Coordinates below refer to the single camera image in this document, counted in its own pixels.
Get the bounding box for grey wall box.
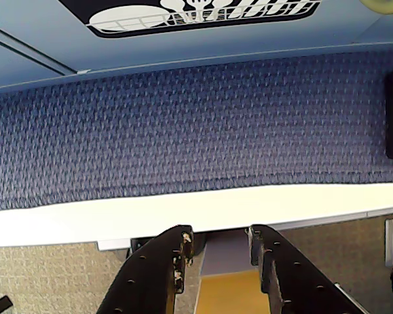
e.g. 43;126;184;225
384;218;393;270

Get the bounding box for gold dishwasher door handle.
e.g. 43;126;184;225
359;0;393;16

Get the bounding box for black dishwasher sticker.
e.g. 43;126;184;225
57;0;322;39

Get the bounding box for light blue toy kitchen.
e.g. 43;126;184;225
0;0;393;91

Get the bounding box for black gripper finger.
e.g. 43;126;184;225
250;224;365;314
96;224;195;314

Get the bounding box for yellow flat panel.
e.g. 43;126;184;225
195;270;263;314

